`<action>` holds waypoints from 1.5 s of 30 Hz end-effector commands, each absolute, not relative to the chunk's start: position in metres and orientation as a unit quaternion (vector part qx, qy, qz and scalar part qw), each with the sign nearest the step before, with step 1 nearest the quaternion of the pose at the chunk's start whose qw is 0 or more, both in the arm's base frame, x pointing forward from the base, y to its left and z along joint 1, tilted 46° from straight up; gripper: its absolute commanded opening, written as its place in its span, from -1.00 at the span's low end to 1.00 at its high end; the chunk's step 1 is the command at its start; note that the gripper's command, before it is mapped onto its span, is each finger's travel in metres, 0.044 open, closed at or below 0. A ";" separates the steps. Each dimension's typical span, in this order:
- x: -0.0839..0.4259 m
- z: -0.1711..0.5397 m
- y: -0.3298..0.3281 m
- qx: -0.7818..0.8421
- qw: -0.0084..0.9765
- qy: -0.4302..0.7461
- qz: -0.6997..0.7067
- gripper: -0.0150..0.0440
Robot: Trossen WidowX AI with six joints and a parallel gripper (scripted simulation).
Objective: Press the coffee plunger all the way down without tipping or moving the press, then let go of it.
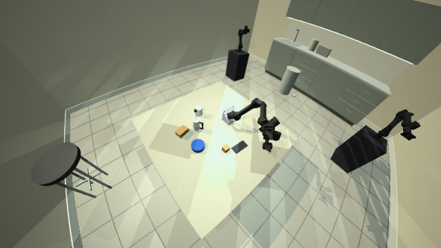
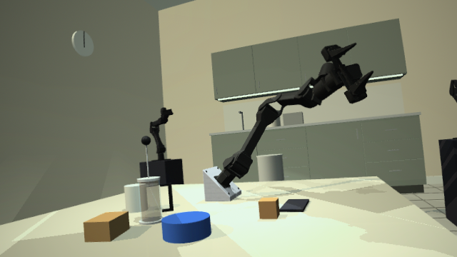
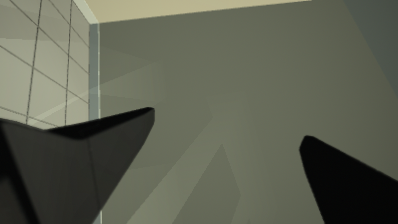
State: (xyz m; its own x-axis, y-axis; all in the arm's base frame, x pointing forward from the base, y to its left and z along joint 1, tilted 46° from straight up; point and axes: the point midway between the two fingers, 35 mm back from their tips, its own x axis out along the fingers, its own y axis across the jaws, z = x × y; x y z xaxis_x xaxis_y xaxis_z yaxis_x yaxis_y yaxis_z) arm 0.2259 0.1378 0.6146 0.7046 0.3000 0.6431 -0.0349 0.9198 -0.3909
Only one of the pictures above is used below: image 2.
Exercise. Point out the glass french press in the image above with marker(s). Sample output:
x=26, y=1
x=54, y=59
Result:
x=150, y=195

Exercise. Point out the orange-brown cube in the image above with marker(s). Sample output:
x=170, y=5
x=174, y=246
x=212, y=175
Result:
x=268, y=208

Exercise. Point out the orange-yellow rectangular block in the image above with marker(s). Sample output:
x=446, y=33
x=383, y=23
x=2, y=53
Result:
x=106, y=227

